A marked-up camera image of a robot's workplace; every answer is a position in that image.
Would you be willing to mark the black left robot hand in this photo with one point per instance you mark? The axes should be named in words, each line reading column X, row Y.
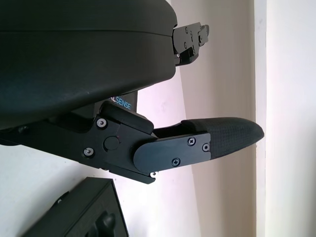
column 86, row 54

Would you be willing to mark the black box base with insert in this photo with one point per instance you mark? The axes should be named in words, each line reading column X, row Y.
column 81, row 209

